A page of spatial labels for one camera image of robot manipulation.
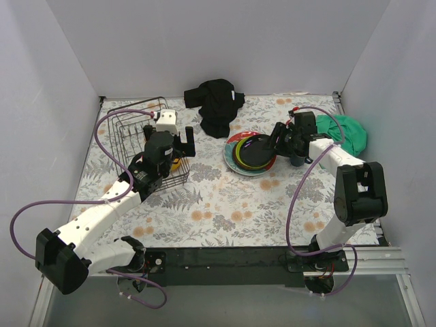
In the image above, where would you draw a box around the black plate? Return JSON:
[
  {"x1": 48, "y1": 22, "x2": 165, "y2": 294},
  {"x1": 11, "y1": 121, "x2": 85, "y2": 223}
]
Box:
[{"x1": 240, "y1": 134, "x2": 277, "y2": 167}]

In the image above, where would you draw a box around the orange yellow plate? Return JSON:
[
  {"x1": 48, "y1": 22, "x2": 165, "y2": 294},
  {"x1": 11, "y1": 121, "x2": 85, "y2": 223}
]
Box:
[{"x1": 232, "y1": 134, "x2": 276, "y2": 171}]

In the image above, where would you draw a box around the lime green plate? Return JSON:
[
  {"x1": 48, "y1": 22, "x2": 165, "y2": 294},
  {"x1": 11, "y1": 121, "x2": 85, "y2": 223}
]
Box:
[{"x1": 236, "y1": 138, "x2": 270, "y2": 168}]

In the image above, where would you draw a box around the large white plate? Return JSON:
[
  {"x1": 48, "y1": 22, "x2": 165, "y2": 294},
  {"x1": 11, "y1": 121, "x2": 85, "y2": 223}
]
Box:
[{"x1": 223, "y1": 131, "x2": 277, "y2": 177}]

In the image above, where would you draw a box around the dark blue mug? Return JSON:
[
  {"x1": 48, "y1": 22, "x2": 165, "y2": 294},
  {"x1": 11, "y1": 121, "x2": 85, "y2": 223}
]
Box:
[{"x1": 290, "y1": 154, "x2": 313, "y2": 167}]

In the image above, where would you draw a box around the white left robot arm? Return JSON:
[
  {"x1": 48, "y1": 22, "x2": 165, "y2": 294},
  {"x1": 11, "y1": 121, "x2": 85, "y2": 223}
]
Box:
[{"x1": 35, "y1": 126, "x2": 196, "y2": 295}]

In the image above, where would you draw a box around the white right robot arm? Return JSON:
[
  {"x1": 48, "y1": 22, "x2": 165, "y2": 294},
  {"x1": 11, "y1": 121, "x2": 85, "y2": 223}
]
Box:
[{"x1": 268, "y1": 106, "x2": 388, "y2": 271}]

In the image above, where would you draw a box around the yellow bowl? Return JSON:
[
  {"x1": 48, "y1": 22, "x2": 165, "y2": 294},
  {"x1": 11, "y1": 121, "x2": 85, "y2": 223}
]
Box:
[{"x1": 171, "y1": 158, "x2": 182, "y2": 172}]

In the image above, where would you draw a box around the green cloth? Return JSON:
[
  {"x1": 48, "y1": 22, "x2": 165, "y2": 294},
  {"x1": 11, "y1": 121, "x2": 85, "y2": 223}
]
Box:
[{"x1": 316, "y1": 114, "x2": 367, "y2": 157}]

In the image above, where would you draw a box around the black cloth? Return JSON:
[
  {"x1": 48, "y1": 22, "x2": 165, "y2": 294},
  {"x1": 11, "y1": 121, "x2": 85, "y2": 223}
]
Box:
[{"x1": 183, "y1": 78, "x2": 245, "y2": 138}]

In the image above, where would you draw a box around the floral table mat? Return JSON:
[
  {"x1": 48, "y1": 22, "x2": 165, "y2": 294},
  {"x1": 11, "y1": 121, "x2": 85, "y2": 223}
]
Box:
[{"x1": 76, "y1": 95, "x2": 338, "y2": 247}]

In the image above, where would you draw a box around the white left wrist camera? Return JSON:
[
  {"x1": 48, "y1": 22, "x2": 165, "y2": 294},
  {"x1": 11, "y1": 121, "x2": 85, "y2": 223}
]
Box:
[{"x1": 153, "y1": 109, "x2": 178, "y2": 136}]

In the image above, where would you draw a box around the black wire dish rack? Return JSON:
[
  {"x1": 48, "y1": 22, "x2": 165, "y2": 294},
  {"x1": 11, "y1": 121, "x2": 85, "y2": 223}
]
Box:
[{"x1": 107, "y1": 97, "x2": 190, "y2": 191}]

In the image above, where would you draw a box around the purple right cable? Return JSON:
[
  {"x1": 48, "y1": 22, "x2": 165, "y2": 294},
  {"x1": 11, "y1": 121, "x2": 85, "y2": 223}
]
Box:
[{"x1": 287, "y1": 107, "x2": 358, "y2": 296}]

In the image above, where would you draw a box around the purple cable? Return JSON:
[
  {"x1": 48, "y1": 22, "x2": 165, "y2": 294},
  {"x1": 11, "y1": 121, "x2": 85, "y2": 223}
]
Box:
[
  {"x1": 9, "y1": 109, "x2": 168, "y2": 309},
  {"x1": 287, "y1": 107, "x2": 358, "y2": 296}
]

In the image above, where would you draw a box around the black base frame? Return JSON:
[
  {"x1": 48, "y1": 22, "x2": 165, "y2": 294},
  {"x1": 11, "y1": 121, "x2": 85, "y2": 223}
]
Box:
[{"x1": 44, "y1": 247, "x2": 409, "y2": 294}]

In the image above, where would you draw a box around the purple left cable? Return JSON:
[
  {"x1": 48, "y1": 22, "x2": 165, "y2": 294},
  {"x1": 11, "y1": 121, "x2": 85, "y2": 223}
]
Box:
[{"x1": 9, "y1": 109, "x2": 168, "y2": 309}]

